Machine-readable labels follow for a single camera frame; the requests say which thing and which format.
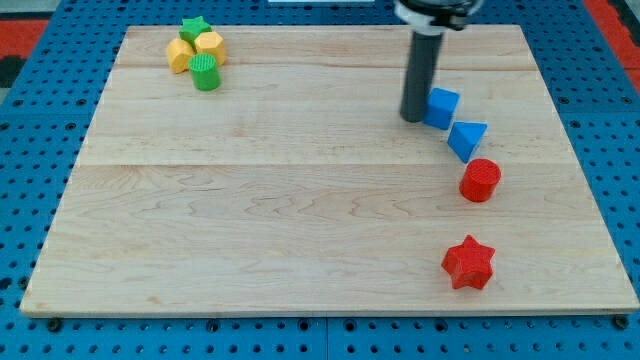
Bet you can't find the green star block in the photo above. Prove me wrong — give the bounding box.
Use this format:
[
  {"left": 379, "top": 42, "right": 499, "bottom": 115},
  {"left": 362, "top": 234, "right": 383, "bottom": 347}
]
[{"left": 179, "top": 16, "right": 212, "bottom": 47}]

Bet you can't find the light wooden board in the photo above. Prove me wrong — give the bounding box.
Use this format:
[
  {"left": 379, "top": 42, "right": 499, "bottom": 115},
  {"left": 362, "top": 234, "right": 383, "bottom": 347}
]
[{"left": 21, "top": 25, "right": 639, "bottom": 318}]

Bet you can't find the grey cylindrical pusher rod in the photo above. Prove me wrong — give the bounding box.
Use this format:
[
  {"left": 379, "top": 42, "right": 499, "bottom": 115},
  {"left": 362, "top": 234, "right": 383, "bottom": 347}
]
[{"left": 400, "top": 32, "right": 443, "bottom": 123}]

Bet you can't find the green cylinder block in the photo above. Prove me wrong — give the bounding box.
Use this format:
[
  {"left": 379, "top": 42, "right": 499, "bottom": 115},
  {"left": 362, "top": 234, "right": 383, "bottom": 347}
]
[{"left": 188, "top": 53, "right": 222, "bottom": 91}]

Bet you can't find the yellow pentagon block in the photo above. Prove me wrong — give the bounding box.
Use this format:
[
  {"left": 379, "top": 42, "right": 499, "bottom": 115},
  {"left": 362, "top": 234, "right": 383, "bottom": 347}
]
[{"left": 165, "top": 38, "right": 195, "bottom": 74}]

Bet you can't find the red cylinder block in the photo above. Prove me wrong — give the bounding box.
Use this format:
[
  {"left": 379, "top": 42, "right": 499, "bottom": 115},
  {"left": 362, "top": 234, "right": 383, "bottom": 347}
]
[{"left": 459, "top": 158, "right": 502, "bottom": 202}]

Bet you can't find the yellow hexagon block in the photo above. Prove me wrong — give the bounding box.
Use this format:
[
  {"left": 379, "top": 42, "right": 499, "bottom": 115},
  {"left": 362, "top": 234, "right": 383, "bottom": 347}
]
[{"left": 194, "top": 31, "right": 227, "bottom": 66}]

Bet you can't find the red star block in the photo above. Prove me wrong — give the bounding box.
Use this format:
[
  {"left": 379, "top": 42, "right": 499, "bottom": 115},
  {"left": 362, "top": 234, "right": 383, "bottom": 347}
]
[{"left": 441, "top": 234, "right": 496, "bottom": 290}]

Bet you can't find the blue cube block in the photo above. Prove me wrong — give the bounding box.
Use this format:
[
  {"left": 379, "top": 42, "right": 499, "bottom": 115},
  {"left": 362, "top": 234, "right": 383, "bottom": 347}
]
[{"left": 423, "top": 88, "right": 460, "bottom": 130}]

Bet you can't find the white black robot arm flange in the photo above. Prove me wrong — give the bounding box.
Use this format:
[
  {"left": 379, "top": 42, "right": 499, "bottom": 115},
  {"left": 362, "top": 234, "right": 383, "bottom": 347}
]
[{"left": 394, "top": 0, "right": 484, "bottom": 36}]

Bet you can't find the blue triangle block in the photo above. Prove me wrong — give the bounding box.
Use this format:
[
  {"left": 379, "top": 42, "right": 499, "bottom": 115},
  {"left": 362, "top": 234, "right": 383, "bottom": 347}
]
[{"left": 447, "top": 122, "right": 488, "bottom": 163}]

